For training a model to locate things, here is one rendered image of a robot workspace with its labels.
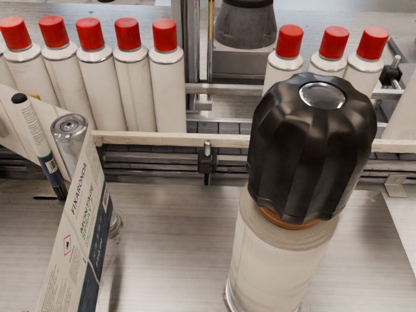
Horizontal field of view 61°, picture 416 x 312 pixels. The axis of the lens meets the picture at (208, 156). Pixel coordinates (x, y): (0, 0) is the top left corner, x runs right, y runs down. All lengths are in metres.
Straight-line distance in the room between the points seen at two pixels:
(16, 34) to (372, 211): 0.56
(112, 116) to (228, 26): 0.38
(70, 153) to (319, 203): 0.26
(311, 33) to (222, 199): 0.69
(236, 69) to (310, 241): 0.61
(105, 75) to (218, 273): 0.32
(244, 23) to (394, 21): 0.58
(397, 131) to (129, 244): 0.46
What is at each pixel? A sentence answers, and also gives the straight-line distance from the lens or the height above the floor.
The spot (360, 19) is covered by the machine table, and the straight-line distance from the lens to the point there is 1.24.
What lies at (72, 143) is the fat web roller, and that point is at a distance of 0.39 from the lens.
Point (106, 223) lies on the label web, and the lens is 0.46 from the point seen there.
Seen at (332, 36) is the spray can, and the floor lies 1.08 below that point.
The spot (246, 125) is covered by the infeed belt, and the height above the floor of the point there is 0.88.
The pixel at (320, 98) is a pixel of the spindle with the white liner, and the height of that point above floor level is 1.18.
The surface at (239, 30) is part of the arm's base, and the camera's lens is 0.83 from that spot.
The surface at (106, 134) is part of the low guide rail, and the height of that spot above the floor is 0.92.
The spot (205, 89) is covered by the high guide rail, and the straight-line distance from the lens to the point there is 0.61.
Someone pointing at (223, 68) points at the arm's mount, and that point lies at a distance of 0.85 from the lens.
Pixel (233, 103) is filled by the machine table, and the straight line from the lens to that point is 0.79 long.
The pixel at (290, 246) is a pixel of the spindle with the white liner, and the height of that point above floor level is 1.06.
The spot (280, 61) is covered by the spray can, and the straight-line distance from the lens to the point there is 0.52.
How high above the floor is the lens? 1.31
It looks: 46 degrees down
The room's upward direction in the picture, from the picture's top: 1 degrees clockwise
